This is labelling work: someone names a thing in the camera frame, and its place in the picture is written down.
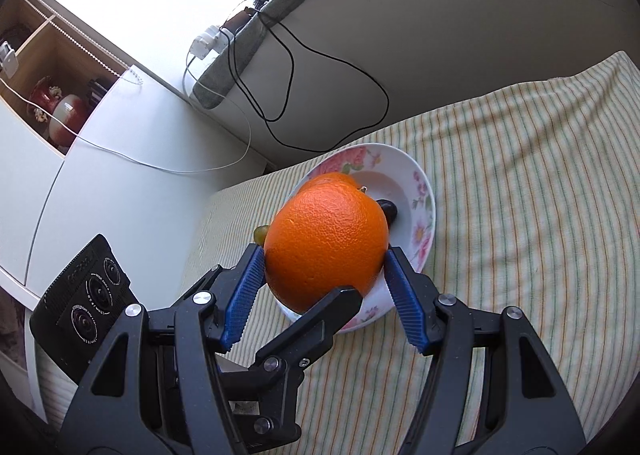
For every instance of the red and white vase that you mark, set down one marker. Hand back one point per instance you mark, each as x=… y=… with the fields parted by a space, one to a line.
x=45 y=97
x=72 y=117

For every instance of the floral white plate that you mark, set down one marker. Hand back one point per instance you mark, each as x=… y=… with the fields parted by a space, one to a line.
x=395 y=170

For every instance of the large orange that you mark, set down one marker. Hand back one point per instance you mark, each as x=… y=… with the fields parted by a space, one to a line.
x=325 y=245

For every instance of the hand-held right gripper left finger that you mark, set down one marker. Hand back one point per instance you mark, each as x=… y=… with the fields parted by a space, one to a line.
x=245 y=295

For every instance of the dark purple plum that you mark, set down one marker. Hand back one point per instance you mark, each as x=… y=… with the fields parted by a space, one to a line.
x=389 y=210

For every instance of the small orange mandarin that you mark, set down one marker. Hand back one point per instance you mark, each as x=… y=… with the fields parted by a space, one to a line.
x=330 y=180

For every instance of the dark ornament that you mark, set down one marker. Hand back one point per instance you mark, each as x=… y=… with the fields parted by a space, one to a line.
x=102 y=90

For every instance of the white power adapter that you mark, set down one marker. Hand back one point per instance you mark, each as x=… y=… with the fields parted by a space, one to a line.
x=207 y=42

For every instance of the beige sofa with grey top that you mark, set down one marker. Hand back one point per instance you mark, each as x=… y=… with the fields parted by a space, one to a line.
x=450 y=35

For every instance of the white cabinet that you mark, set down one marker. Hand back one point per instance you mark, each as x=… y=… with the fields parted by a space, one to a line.
x=125 y=215

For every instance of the black power adapter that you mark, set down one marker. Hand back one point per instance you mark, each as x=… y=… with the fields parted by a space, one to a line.
x=239 y=20

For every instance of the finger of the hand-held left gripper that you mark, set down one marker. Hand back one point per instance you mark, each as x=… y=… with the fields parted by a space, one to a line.
x=325 y=320

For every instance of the wooden shelf niche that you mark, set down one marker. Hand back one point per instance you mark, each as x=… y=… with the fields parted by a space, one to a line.
x=55 y=60

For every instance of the white charger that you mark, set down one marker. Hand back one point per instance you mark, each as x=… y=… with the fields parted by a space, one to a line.
x=9 y=57

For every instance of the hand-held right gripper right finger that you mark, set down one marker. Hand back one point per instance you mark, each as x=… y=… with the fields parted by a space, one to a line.
x=402 y=300

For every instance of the green plum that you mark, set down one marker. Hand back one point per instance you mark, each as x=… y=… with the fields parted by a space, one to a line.
x=260 y=234

